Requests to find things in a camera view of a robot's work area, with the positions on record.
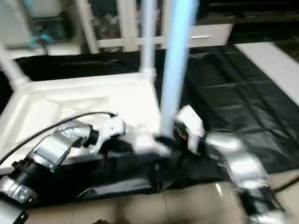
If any black table mat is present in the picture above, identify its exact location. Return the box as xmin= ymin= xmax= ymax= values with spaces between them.
xmin=0 ymin=44 xmax=299 ymax=206

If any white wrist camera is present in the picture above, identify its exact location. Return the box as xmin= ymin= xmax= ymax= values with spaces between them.
xmin=175 ymin=105 xmax=205 ymax=154
xmin=95 ymin=115 xmax=127 ymax=154

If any white plastic table top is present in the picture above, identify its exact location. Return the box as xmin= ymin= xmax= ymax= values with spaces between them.
xmin=0 ymin=72 xmax=172 ymax=165

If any white drawer unit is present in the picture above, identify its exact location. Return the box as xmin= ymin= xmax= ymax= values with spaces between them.
xmin=187 ymin=22 xmax=234 ymax=48

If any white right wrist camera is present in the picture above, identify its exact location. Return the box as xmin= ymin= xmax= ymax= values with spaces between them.
xmin=175 ymin=105 xmax=205 ymax=154

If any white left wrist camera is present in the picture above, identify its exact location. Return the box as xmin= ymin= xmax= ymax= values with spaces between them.
xmin=95 ymin=115 xmax=127 ymax=154

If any white plastic table leg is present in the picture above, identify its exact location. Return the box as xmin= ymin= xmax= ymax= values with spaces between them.
xmin=158 ymin=0 xmax=199 ymax=140
xmin=139 ymin=0 xmax=157 ymax=84
xmin=0 ymin=43 xmax=31 ymax=92

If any white glass door cabinet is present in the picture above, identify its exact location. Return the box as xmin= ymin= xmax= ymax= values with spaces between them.
xmin=76 ymin=0 xmax=174 ymax=53

